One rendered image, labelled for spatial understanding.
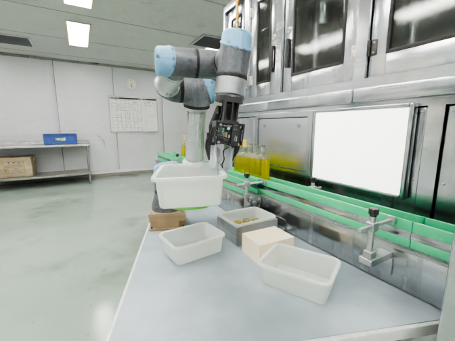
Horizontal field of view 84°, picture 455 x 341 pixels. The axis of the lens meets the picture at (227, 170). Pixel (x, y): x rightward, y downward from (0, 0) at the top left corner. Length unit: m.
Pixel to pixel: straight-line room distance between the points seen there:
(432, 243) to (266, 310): 0.49
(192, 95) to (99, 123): 6.01
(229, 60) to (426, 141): 0.73
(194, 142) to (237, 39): 0.63
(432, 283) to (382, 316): 0.17
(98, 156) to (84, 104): 1.27
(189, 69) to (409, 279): 0.86
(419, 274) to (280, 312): 0.41
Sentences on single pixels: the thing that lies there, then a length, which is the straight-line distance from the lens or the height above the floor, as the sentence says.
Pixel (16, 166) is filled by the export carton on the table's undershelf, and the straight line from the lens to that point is 6.51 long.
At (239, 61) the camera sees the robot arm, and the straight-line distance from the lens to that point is 0.63.
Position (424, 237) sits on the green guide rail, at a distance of 0.92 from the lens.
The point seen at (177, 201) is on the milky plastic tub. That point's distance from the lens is 0.59.
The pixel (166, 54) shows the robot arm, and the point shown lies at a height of 1.42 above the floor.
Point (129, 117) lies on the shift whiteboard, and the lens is 7.08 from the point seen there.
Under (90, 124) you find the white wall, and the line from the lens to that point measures 7.01.
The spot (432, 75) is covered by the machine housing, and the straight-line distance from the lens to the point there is 1.10.
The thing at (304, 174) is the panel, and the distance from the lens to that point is 1.35.
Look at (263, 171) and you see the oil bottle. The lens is 1.38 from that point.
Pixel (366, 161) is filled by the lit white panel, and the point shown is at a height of 1.10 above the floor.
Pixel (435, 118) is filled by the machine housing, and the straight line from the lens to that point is 1.08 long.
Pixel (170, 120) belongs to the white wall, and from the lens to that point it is 7.34.
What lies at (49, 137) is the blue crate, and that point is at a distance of 6.39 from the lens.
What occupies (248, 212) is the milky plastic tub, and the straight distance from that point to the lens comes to 1.27.
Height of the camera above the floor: 1.24
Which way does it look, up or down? 10 degrees down
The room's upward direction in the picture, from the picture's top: straight up
